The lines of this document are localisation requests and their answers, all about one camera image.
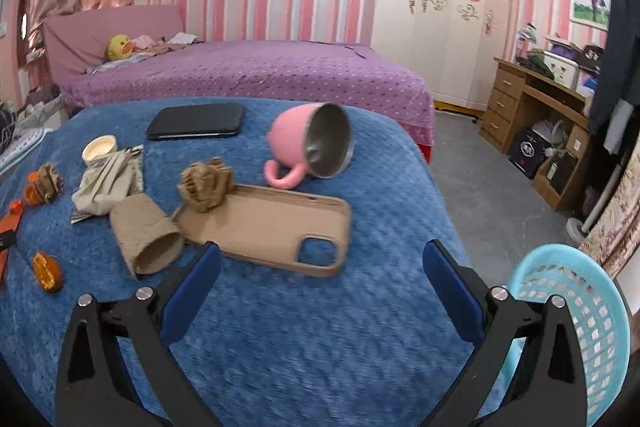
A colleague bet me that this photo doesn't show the orange and black packet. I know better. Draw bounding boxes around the orange and black packet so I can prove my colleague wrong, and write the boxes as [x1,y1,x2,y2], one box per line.
[0,199,25,283]

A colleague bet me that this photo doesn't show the beige printed snack wrapper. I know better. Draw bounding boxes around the beige printed snack wrapper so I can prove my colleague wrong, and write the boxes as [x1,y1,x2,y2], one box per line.
[71,144,146,225]

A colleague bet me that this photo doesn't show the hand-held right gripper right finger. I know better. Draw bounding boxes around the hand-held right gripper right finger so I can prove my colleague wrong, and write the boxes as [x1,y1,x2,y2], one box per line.
[422,239,588,427]

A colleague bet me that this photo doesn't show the purple bed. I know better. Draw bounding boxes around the purple bed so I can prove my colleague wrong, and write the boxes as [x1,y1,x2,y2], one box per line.
[55,41,436,162]

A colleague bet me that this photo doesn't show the black phone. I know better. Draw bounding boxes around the black phone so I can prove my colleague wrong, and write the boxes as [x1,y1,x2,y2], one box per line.
[146,102,246,142]

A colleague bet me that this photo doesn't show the black bag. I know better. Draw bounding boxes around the black bag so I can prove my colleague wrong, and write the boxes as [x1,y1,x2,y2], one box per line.
[509,127,546,178]

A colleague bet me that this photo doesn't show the beige phone case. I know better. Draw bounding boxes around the beige phone case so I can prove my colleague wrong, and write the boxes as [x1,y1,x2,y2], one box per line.
[172,183,352,279]

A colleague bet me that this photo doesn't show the small wall poster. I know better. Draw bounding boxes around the small wall poster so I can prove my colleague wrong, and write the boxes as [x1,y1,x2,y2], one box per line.
[570,0,623,30]

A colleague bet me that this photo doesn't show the cream round lid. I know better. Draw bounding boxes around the cream round lid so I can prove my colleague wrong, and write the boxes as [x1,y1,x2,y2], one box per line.
[81,134,119,168]

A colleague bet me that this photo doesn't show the dark hanging clothes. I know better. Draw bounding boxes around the dark hanging clothes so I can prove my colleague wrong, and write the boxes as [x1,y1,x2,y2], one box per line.
[587,0,640,135]

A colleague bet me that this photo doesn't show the pink mug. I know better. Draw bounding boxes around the pink mug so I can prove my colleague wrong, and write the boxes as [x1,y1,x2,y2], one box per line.
[263,103,356,188]

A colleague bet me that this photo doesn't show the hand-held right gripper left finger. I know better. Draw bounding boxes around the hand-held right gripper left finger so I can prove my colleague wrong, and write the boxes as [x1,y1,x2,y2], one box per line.
[54,241,223,427]

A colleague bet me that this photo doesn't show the yellow duck plush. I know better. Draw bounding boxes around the yellow duck plush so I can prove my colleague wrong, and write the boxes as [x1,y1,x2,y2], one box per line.
[105,34,133,61]

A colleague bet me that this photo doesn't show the pile of clothes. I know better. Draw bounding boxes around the pile of clothes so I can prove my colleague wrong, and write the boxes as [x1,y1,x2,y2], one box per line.
[132,33,203,56]

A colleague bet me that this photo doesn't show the light blue plastic basket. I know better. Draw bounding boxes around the light blue plastic basket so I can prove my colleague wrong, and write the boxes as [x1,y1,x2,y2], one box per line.
[492,243,632,427]

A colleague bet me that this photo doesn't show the wooden desk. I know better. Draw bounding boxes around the wooden desk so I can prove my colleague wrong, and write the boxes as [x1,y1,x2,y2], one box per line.
[480,57,596,212]

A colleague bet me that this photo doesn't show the white wardrobe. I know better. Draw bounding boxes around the white wardrobe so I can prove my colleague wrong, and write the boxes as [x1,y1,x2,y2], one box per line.
[372,0,513,114]

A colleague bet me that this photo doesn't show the pink covered headboard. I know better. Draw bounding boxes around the pink covered headboard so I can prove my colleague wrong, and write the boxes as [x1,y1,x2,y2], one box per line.
[41,4,186,88]

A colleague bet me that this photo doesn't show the floral printed cloth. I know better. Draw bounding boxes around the floral printed cloth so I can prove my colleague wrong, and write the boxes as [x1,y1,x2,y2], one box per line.
[577,167,640,278]

